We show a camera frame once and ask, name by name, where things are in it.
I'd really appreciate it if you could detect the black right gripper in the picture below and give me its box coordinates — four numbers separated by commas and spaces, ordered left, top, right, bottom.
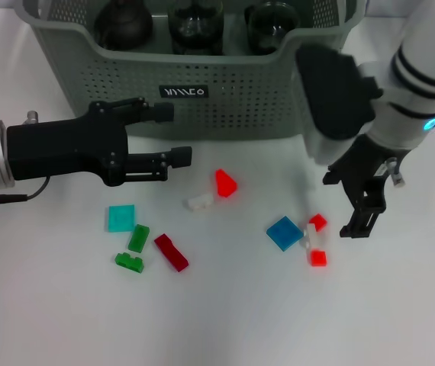
322, 133, 398, 239

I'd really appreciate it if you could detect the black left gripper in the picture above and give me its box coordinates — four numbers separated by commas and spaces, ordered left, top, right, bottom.
6, 96, 193, 188

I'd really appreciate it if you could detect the small red brick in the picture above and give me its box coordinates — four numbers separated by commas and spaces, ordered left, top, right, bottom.
308, 213, 328, 233
309, 249, 328, 267

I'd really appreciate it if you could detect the long white brick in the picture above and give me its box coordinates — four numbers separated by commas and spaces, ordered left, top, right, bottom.
301, 223, 324, 255

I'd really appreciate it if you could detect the grey-green plastic storage bin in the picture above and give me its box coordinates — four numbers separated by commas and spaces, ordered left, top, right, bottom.
18, 0, 367, 141

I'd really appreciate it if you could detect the blue square plate brick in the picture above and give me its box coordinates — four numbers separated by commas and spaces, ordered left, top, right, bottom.
266, 216, 303, 252

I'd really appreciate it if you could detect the small white brick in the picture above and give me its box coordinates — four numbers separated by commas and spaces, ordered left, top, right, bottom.
185, 193, 215, 212

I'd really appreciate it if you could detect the red wedge brick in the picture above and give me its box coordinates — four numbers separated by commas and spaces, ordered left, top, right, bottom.
214, 169, 239, 198

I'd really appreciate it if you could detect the teal square plate brick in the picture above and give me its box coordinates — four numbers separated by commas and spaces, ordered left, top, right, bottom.
106, 204, 137, 233

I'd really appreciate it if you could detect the green flat brick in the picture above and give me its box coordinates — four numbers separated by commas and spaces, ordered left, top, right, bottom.
127, 223, 150, 253

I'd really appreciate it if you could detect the black teapot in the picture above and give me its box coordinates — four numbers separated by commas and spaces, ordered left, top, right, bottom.
94, 0, 154, 52

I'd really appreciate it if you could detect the dark red long brick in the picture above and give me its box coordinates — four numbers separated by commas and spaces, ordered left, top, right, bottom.
153, 234, 191, 273

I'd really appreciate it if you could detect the green notched brick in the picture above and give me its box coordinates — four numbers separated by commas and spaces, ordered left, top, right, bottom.
114, 252, 145, 274

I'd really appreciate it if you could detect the left arm cable with plug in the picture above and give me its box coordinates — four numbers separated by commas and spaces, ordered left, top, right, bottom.
0, 177, 51, 211

